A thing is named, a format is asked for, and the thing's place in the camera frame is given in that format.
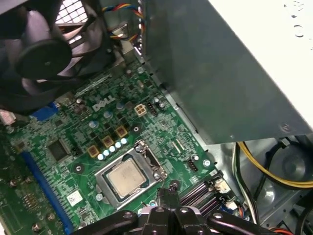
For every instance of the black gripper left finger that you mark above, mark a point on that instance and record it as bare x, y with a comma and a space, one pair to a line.
156, 220

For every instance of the black case fan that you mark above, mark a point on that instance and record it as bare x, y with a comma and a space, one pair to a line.
44, 61

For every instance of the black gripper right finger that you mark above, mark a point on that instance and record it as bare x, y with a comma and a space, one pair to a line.
190, 220

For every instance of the metal locking lever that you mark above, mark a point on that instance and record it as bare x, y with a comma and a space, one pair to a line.
157, 159

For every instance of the blue board connector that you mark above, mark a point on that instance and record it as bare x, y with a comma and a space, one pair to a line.
44, 113

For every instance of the grey power supply unit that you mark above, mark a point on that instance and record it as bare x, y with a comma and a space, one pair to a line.
220, 73

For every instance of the silver CPU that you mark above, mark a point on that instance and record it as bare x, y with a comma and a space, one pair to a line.
127, 178

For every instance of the black PC case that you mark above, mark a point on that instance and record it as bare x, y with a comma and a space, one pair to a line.
293, 169

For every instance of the white four-pin power socket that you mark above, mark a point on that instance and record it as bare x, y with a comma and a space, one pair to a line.
140, 110

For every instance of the blue expansion slot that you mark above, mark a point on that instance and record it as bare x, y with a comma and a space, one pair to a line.
46, 193

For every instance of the black RAM slot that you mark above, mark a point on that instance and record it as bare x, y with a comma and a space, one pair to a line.
195, 191
207, 204

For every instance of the green motherboard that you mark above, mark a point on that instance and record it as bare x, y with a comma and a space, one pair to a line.
166, 132

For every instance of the metal socket cover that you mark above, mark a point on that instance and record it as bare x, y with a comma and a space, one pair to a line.
114, 163

